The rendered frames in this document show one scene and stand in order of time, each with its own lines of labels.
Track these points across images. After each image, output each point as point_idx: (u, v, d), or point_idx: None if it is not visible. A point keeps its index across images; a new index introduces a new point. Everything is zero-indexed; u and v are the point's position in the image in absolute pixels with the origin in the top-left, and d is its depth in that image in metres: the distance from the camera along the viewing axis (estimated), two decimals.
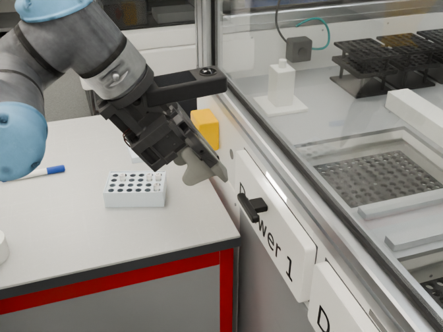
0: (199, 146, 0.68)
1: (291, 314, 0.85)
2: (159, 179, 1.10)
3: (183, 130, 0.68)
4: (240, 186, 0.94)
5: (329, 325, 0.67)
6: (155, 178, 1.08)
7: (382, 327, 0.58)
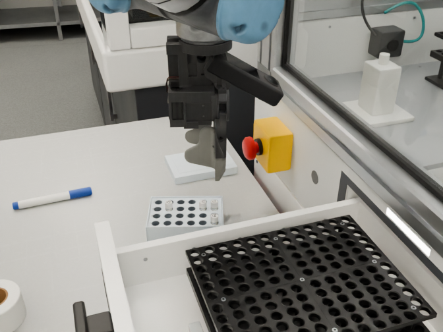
0: (223, 132, 0.68)
1: None
2: (215, 207, 0.86)
3: (219, 110, 0.68)
4: (102, 275, 0.61)
5: None
6: (211, 206, 0.84)
7: None
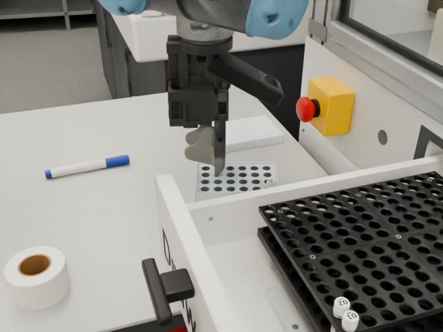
0: (221, 134, 0.69)
1: None
2: (354, 329, 0.40)
3: (219, 111, 0.68)
4: (163, 235, 0.54)
5: None
6: (342, 319, 0.40)
7: None
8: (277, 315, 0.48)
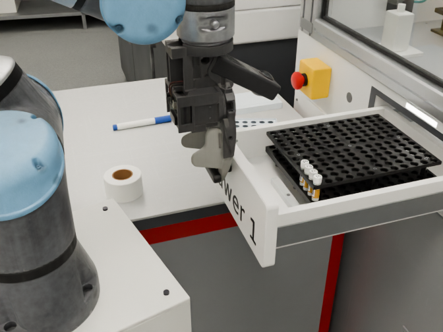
0: (232, 131, 0.69)
1: (430, 242, 0.88)
2: (320, 185, 0.74)
3: (227, 110, 0.68)
4: None
5: None
6: (313, 179, 0.74)
7: None
8: (278, 190, 0.82)
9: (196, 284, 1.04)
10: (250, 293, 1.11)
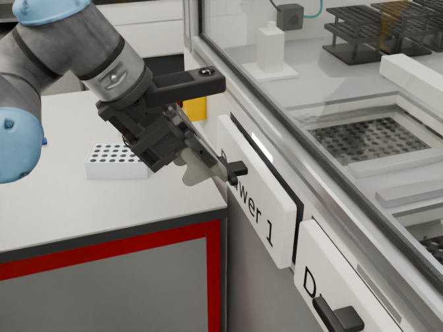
0: (198, 147, 0.68)
1: (278, 284, 0.81)
2: None
3: (182, 131, 0.68)
4: (222, 153, 0.89)
5: (316, 286, 0.63)
6: None
7: (370, 281, 0.53)
8: None
9: (53, 323, 0.97)
10: (120, 329, 1.04)
